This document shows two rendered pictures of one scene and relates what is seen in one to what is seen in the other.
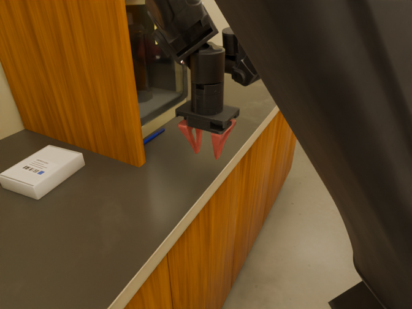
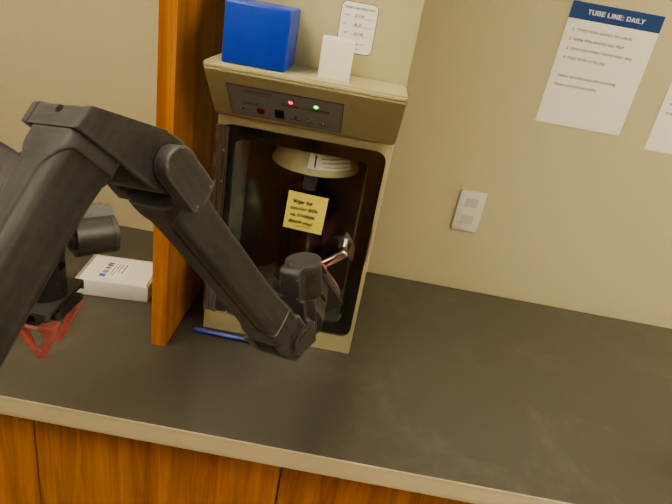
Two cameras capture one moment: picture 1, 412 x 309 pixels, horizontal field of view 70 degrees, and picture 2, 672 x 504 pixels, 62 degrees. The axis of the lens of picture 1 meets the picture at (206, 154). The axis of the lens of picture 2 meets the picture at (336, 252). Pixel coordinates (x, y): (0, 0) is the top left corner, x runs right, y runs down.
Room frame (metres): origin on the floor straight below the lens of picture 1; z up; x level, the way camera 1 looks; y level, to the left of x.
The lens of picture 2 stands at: (0.54, -0.77, 1.65)
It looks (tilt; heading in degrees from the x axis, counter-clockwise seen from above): 26 degrees down; 62
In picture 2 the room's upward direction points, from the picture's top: 10 degrees clockwise
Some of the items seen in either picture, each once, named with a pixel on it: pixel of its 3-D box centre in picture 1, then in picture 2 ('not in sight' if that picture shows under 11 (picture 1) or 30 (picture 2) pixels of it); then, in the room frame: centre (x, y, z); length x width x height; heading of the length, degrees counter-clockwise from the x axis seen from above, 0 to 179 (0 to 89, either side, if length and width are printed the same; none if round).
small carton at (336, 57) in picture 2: not in sight; (336, 58); (0.92, 0.08, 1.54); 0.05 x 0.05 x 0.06; 66
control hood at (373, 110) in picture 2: not in sight; (306, 104); (0.89, 0.10, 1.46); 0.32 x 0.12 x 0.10; 152
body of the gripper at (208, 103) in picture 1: (207, 99); (44, 281); (0.49, 0.00, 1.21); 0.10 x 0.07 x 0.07; 62
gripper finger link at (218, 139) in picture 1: (211, 135); (44, 326); (0.49, -0.01, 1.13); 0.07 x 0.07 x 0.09; 62
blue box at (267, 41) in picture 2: not in sight; (262, 34); (0.82, 0.14, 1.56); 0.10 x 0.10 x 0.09; 62
